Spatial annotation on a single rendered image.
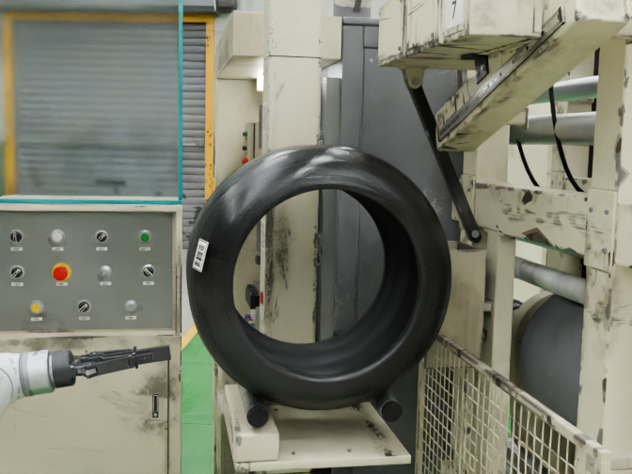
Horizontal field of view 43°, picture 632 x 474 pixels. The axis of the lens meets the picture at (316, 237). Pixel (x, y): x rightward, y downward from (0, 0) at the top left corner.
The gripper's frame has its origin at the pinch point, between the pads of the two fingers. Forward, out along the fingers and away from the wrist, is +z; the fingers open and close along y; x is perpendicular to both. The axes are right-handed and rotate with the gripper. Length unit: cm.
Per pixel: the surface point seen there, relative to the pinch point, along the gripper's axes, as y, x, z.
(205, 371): 335, 103, 12
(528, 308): 45, 15, 104
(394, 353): -12, 5, 49
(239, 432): -10.1, 16.1, 15.2
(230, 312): -11.8, -9.0, 16.6
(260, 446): -11.8, 19.2, 18.9
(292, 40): 25, -64, 41
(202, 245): -10.2, -22.7, 12.9
